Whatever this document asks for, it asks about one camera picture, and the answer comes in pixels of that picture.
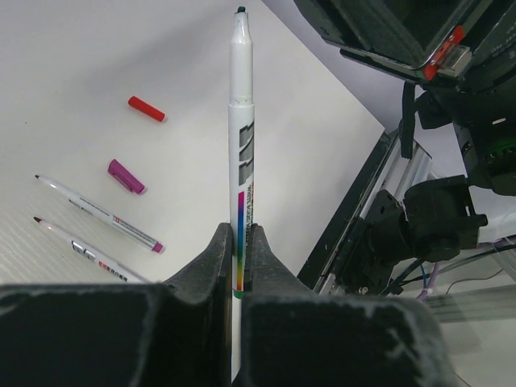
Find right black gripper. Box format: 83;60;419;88
296;1;515;194

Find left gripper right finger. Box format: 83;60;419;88
237;225;456;386

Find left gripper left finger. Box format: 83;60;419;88
1;223;232;386

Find red marker pen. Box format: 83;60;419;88
33;216;150;284

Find green marker pen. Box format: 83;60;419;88
227;4;257;382

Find red pen cap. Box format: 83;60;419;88
127;96;166;123

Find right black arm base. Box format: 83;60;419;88
369;175;488;295

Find purple marker pen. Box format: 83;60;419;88
35;174;165;254

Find purple pen cap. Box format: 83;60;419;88
107;159;146;195

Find aluminium frame rail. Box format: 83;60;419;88
298;131;432;295

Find loose cables under table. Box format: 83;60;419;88
382;237;516;302

